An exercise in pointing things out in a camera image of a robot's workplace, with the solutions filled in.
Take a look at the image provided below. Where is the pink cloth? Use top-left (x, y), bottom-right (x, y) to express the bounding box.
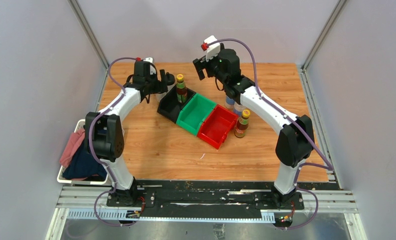
top-left (59, 128), bottom-right (85, 168)

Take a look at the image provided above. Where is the red label sauce bottle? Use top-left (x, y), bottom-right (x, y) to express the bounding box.
top-left (234, 109), bottom-right (251, 138)

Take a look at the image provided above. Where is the red storage bin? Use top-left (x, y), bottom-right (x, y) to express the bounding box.
top-left (197, 104), bottom-right (238, 150)

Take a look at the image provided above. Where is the white spice jar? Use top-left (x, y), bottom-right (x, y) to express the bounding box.
top-left (233, 102), bottom-right (246, 116)

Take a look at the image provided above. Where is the black storage bin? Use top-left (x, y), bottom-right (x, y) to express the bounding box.
top-left (157, 87), bottom-right (196, 123)

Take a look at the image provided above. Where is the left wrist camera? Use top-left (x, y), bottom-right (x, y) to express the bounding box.
top-left (144, 57), bottom-right (154, 64)

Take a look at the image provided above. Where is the aluminium frame rail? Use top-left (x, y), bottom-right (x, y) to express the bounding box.
top-left (56, 188), bottom-right (358, 224)

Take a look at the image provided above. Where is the right corner aluminium post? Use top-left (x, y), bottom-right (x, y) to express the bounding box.
top-left (301, 0), bottom-right (348, 72)

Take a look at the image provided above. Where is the green storage bin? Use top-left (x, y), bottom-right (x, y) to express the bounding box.
top-left (176, 93), bottom-right (216, 136)

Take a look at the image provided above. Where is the white laundry basket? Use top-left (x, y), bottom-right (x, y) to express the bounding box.
top-left (56, 119), bottom-right (112, 186)

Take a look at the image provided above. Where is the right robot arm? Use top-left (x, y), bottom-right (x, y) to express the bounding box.
top-left (193, 48), bottom-right (314, 209)

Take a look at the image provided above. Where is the rear squeeze bottle black cap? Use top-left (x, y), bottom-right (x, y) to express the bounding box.
top-left (165, 72), bottom-right (176, 91)

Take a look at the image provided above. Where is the left corner aluminium post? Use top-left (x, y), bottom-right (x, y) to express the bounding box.
top-left (68, 0), bottom-right (109, 69)

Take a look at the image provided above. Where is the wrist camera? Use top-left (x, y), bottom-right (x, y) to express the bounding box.
top-left (201, 35), bottom-right (221, 61)
top-left (144, 57), bottom-right (154, 64)

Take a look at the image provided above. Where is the squeeze bottle black cap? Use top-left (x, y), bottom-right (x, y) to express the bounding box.
top-left (156, 92), bottom-right (167, 103)
top-left (165, 72), bottom-right (176, 91)

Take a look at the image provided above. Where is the front squeeze bottle black cap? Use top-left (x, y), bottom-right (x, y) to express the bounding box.
top-left (156, 92), bottom-right (167, 103)

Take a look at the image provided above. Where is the blue spice jar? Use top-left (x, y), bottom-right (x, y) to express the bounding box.
top-left (225, 96), bottom-right (235, 111)

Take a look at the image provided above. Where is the corner aluminium post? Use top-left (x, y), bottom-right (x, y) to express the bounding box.
top-left (68, 0), bottom-right (109, 69)
top-left (301, 0), bottom-right (348, 72)

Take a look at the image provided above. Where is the green label sauce bottle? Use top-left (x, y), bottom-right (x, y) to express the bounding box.
top-left (176, 74), bottom-right (187, 104)

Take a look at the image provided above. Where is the navy cloth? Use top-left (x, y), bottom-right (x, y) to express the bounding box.
top-left (60, 142), bottom-right (107, 181)

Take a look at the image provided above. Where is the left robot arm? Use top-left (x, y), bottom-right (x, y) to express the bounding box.
top-left (85, 58), bottom-right (175, 207)

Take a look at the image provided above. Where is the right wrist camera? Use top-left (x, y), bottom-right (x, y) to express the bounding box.
top-left (201, 35), bottom-right (221, 61)

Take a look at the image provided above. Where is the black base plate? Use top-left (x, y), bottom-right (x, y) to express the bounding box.
top-left (106, 179), bottom-right (304, 220)

